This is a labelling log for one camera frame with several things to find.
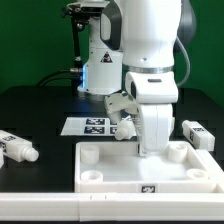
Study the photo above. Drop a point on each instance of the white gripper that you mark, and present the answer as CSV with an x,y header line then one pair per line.
x,y
148,99

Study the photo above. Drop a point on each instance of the black camera on stand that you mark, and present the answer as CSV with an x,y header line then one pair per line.
x,y
84,7

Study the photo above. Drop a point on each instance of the white front fence bar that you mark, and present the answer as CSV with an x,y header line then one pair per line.
x,y
111,206

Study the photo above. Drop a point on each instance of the black camera stand pole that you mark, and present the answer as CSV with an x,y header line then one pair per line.
x,y
78,64

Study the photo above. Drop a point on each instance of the white marker sheet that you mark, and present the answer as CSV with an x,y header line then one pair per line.
x,y
88,126

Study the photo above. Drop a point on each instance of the white desk top tray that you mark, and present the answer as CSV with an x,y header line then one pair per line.
x,y
118,167

